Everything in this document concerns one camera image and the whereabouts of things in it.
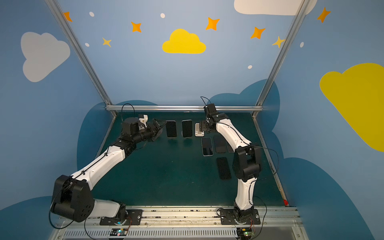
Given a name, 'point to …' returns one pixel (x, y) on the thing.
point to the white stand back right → (197, 132)
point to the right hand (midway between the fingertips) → (207, 125)
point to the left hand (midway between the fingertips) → (166, 126)
